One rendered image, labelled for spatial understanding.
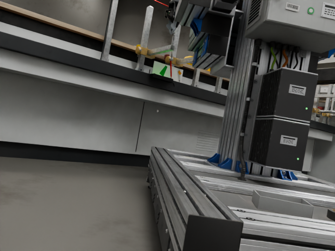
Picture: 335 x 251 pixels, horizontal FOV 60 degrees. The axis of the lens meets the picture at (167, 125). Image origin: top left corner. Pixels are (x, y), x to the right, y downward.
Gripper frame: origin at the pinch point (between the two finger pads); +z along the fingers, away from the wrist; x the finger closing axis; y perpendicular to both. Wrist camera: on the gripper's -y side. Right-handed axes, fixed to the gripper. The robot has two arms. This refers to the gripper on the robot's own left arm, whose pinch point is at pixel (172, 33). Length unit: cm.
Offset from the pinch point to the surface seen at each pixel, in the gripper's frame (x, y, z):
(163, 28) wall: -300, -349, -159
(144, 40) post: -11.8, 13.7, 10.1
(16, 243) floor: 56, 118, 103
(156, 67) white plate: -6.5, 1.5, 25.4
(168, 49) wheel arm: 14.7, 19.5, 18.7
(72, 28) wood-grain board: -42, 50, 14
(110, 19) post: -20.9, 38.0, 5.2
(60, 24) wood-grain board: -45, 57, 14
